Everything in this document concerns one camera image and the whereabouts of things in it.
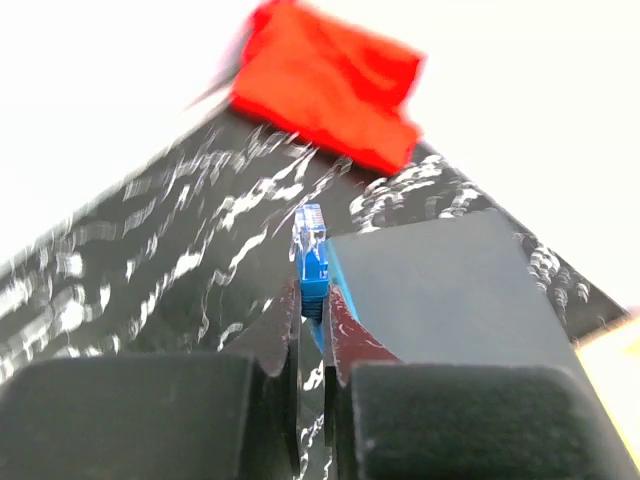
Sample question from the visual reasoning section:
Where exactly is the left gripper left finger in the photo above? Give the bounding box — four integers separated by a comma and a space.
222, 278, 301, 475

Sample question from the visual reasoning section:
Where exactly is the wooden drying rack frame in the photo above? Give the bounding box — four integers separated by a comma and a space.
575, 318, 639, 463

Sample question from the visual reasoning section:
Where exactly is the red folded cloth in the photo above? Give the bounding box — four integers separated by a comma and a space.
231, 1, 426, 175

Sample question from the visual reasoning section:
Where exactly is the dark blue network switch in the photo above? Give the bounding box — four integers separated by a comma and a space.
329, 210, 639, 479

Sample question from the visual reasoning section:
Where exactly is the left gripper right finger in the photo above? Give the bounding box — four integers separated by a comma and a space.
322, 287, 400, 447

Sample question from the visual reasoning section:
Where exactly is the blue ethernet cable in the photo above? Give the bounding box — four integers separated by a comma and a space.
290, 202, 331, 351

